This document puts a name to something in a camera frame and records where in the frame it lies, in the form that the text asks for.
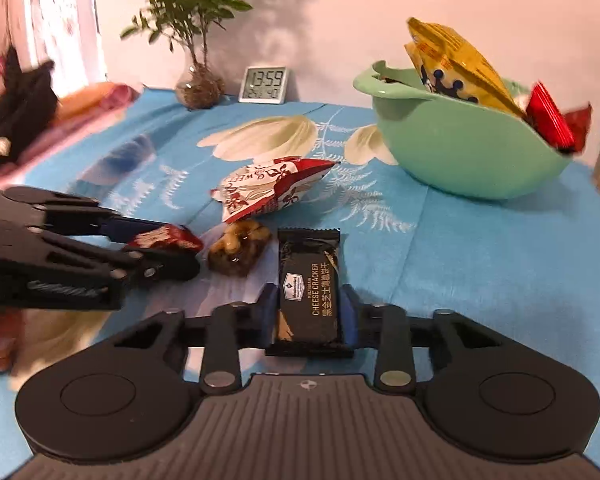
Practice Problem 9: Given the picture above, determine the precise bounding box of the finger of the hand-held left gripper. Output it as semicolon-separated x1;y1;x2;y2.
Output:
4;185;148;247
0;219;202;287

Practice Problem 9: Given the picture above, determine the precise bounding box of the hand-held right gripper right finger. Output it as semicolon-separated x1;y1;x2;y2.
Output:
340;284;512;393

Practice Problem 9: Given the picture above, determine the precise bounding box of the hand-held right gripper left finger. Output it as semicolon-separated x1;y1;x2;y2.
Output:
96;284;280;396

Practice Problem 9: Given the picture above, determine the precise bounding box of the dark red snack packet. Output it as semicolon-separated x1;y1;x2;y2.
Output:
125;223;205;257

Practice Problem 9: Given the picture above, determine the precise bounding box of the black cracker packet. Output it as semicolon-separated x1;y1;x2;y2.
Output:
265;227;355;360

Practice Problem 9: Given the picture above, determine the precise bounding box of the green bowl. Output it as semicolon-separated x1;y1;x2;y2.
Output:
353;60;582;202

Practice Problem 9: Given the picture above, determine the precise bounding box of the large yellow snack packet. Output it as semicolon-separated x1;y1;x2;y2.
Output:
406;16;529;121

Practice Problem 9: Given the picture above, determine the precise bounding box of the clear wrapped nut bar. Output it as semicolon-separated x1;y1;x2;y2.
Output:
208;219;273;277

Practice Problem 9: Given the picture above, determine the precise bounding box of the red white patterned snack packet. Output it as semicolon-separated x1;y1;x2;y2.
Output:
209;156;335;225

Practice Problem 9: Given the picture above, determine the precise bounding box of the pink blanket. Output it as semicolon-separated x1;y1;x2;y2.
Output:
0;82;144;189

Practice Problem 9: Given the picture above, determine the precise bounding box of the blue printed tablecloth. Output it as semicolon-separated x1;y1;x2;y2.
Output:
0;87;600;480

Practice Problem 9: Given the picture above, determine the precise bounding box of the black cloth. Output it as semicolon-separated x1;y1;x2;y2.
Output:
0;45;62;172

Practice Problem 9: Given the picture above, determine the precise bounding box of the round glass vase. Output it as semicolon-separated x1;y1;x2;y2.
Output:
174;62;226;110

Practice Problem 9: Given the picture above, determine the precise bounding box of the white digital clock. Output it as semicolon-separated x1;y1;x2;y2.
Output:
238;65;290;105

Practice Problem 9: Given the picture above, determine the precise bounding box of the floral curtain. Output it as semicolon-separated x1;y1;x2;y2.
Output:
27;0;109;87

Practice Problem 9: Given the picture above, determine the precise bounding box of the small leafy green plant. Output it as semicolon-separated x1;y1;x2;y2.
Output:
120;0;267;77

